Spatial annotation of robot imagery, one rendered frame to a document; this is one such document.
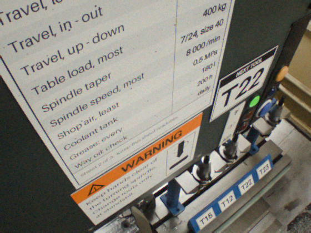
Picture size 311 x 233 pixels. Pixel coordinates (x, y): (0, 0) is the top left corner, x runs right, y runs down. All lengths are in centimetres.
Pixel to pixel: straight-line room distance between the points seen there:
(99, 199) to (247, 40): 22
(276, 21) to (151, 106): 16
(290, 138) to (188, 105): 123
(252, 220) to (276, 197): 18
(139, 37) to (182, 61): 5
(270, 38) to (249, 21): 6
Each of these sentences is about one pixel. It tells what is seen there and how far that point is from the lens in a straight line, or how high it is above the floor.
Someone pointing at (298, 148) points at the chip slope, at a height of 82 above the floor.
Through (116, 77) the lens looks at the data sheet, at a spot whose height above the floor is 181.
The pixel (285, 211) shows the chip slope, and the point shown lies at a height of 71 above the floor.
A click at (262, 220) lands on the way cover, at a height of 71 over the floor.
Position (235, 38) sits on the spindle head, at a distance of 24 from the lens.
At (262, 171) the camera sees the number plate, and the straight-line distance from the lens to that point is 117.
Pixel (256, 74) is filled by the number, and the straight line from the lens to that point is 33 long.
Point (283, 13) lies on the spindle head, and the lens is 30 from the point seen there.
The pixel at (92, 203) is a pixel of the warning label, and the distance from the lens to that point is 28.
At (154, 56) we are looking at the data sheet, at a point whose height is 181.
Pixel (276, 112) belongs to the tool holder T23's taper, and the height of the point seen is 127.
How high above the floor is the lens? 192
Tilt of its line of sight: 54 degrees down
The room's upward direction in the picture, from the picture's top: 1 degrees counter-clockwise
